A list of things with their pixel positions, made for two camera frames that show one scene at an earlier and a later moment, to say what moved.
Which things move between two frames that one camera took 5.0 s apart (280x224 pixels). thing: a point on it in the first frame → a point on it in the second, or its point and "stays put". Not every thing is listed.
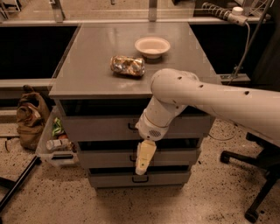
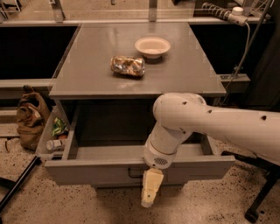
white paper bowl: [153, 47] stays put
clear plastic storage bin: [55, 146] stays put
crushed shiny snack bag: [135, 66] stays put
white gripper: [149, 129] → [156, 158]
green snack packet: [57, 127] stays put
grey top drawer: [122, 128] → [102, 164]
